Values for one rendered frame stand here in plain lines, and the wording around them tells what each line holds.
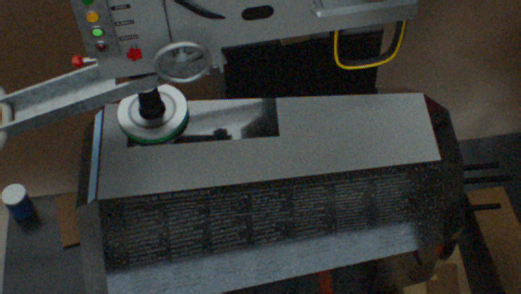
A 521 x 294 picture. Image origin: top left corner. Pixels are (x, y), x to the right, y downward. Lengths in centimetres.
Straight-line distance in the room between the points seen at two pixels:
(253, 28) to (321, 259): 71
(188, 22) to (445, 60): 200
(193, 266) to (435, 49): 197
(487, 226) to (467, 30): 121
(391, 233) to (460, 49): 170
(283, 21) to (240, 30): 11
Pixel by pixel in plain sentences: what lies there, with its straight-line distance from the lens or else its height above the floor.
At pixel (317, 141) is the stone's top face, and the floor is 87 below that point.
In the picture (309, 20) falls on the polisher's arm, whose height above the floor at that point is 127.
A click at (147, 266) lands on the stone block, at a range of 207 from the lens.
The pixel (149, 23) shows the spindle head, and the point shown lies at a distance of 174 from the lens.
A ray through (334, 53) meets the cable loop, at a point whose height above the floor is 104.
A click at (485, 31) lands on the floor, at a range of 374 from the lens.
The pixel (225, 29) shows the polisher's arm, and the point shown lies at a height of 128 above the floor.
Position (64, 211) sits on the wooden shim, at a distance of 305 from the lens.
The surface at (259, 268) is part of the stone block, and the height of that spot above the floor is 68.
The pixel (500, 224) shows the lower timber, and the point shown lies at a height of 10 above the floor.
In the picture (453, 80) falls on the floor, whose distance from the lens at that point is 347.
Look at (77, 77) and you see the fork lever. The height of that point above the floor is 103.
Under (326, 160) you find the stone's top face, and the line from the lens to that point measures 203.
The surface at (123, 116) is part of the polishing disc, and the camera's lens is 215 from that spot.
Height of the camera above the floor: 254
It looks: 54 degrees down
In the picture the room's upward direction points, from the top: 3 degrees counter-clockwise
